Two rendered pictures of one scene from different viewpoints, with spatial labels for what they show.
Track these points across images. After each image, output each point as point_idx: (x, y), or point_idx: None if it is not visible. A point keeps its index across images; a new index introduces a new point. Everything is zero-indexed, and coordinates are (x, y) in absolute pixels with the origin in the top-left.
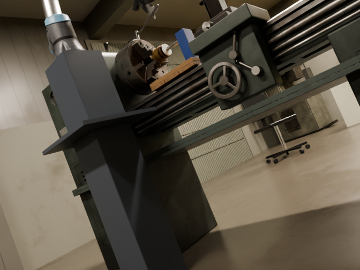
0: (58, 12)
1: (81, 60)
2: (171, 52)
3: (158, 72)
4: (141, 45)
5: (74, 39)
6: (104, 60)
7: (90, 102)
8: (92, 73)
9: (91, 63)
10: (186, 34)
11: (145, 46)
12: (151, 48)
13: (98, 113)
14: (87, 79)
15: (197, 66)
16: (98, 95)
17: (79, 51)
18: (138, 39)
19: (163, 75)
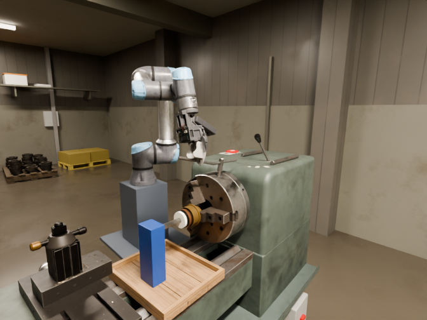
0: (160, 128)
1: (125, 193)
2: (183, 226)
3: (213, 225)
4: (189, 189)
5: (134, 171)
6: (136, 199)
7: (124, 223)
8: (128, 205)
9: (129, 198)
10: (140, 233)
11: (189, 194)
12: (187, 202)
13: (126, 233)
14: (125, 208)
15: (107, 280)
16: (128, 222)
17: (125, 185)
18: (203, 176)
19: (218, 232)
